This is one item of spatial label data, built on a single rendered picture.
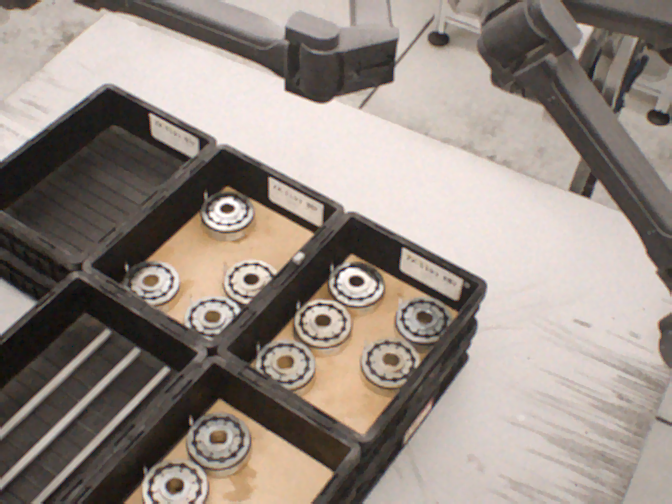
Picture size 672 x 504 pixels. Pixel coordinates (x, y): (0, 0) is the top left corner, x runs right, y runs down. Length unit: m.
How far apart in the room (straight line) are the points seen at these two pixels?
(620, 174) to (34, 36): 2.89
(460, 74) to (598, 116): 2.45
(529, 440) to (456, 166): 0.70
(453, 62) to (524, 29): 2.53
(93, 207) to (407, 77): 1.83
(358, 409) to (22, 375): 0.58
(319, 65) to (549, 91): 0.29
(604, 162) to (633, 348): 0.86
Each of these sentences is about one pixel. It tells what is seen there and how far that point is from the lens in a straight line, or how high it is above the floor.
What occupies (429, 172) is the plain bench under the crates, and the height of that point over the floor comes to 0.70.
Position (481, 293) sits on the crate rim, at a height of 0.93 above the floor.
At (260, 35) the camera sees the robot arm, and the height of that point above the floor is 1.47.
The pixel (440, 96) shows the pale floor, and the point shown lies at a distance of 3.59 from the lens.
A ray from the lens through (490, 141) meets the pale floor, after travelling 3.45.
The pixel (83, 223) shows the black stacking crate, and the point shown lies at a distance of 2.03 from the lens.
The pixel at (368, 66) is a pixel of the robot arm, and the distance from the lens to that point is 1.36.
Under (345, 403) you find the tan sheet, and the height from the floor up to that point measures 0.83.
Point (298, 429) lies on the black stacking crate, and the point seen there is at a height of 0.89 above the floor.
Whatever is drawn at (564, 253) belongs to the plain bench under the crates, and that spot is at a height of 0.70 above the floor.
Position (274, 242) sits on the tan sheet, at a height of 0.83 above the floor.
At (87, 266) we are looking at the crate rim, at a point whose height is 0.93.
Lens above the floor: 2.30
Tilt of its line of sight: 49 degrees down
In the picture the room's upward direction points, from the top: 3 degrees clockwise
